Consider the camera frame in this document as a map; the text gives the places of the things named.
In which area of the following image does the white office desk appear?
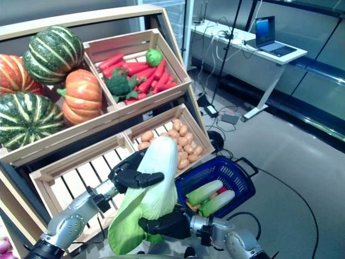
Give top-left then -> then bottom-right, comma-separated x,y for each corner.
190,23 -> 308,122

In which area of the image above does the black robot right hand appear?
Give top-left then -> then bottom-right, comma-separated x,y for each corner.
138,205 -> 192,240

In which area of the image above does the green broccoli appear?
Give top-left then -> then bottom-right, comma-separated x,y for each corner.
103,67 -> 147,103

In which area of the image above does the open grey laptop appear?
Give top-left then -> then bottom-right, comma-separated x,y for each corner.
254,15 -> 301,58

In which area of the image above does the long black floor cable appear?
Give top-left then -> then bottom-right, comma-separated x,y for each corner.
256,167 -> 320,259

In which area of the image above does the plain orange pumpkin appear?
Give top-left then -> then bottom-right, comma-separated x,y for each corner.
57,69 -> 104,126

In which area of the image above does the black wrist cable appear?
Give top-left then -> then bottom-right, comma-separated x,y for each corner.
225,212 -> 262,240
72,215 -> 106,245

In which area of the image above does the black basket handle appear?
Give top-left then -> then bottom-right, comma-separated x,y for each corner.
233,157 -> 259,178

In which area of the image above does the blue plastic shopping basket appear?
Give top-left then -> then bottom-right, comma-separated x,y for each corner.
174,155 -> 256,219

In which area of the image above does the light green round vegetable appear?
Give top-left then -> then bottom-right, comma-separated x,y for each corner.
145,48 -> 163,68

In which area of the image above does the black power adapter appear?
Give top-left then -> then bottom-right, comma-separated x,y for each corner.
205,104 -> 219,118

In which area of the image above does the coiled black cable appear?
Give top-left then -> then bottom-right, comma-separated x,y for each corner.
206,131 -> 225,151

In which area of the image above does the black stand pole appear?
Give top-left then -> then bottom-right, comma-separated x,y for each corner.
182,0 -> 188,71
209,0 -> 243,108

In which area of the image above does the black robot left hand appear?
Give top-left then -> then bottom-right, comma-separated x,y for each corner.
107,151 -> 165,195

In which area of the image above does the grey robot torso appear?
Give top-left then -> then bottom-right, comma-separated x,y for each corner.
99,254 -> 187,259

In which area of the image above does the red orange striped pumpkin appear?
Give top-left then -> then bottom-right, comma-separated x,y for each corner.
0,53 -> 45,96

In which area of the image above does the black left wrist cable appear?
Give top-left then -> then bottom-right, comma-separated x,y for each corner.
72,215 -> 106,245

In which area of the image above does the green striped pumpkin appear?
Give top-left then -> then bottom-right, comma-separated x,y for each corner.
0,92 -> 65,151
22,25 -> 85,85

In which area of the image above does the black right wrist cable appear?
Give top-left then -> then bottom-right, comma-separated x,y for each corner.
225,212 -> 262,240

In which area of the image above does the yellow bell pepper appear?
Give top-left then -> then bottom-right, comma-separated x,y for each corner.
185,200 -> 201,213

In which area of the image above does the flat grey box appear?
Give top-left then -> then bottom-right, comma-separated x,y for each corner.
221,112 -> 240,125

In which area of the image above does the napa cabbage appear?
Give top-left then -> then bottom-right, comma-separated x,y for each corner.
201,189 -> 236,218
107,136 -> 180,256
185,180 -> 224,206

